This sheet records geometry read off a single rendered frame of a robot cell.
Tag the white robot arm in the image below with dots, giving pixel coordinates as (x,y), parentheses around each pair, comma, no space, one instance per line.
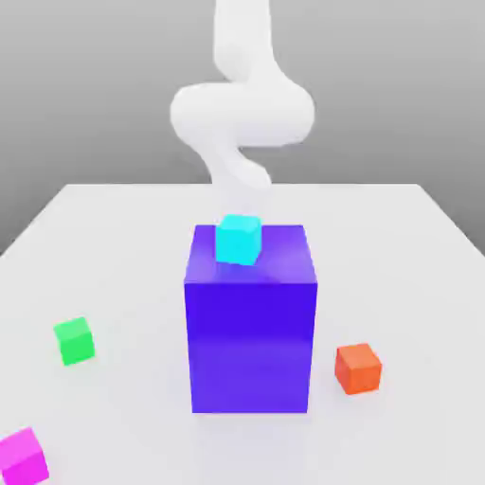
(242,113)

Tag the small cyan cube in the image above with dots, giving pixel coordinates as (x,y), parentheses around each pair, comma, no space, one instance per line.
(238,240)

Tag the small orange cube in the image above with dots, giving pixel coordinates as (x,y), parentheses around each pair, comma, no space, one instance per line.
(358,369)

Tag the small green cube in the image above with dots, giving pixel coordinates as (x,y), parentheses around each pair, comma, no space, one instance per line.
(75,343)

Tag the small magenta cube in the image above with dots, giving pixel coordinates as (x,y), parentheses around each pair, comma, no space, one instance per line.
(21,460)

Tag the large purple box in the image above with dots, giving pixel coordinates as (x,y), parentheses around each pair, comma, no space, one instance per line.
(250,341)

